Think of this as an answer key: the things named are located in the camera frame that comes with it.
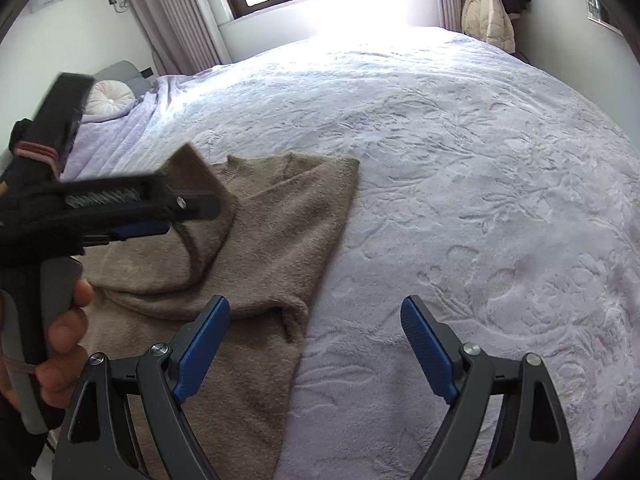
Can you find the grey pillow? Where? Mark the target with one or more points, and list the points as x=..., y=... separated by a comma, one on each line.
x=125, y=72

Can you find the round white cushion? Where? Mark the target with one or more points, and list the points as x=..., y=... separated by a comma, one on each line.
x=110, y=99

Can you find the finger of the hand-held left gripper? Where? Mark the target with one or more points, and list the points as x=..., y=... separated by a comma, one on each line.
x=190, y=205
x=140, y=231

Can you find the lavender bed blanket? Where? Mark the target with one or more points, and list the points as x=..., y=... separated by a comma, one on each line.
x=450, y=160

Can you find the brown knit sweater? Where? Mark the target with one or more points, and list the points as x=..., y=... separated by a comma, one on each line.
x=270, y=240

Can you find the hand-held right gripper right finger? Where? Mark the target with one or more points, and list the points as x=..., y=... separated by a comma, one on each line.
x=425, y=345

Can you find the beige hanging coat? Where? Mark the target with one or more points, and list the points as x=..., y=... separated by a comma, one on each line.
x=487, y=15

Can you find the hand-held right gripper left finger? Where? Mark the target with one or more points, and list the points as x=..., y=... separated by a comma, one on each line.
x=202, y=345

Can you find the person's left hand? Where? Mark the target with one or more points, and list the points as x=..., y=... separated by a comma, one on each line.
x=65, y=335

